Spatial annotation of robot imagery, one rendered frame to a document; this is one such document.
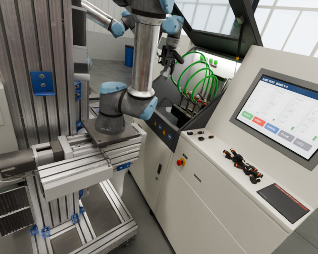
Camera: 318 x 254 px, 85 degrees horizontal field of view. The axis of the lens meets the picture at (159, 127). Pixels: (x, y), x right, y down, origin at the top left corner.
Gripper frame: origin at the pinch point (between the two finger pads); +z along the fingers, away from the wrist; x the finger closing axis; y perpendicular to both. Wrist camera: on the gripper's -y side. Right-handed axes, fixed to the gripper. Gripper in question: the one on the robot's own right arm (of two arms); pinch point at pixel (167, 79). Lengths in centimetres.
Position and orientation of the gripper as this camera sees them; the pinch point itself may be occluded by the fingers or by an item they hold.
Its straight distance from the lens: 118.3
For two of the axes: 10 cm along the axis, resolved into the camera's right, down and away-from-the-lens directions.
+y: -8.4, 1.0, -5.3
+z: -2.0, 8.6, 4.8
